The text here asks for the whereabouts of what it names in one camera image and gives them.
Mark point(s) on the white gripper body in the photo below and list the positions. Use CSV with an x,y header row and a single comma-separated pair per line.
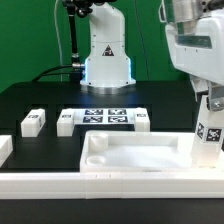
x,y
201,51

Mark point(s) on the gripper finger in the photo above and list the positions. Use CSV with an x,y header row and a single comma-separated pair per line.
x,y
199,85
215,97

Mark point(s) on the white desk tabletop tray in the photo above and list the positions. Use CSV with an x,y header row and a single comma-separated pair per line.
x,y
130,151

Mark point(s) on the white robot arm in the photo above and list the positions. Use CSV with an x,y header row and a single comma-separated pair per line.
x,y
108,66

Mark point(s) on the white L-shaped obstacle fence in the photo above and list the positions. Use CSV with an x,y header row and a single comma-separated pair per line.
x,y
90,185

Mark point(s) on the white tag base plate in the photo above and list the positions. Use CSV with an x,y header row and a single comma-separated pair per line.
x,y
104,116

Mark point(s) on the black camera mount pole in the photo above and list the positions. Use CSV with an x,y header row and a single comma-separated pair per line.
x,y
80,8

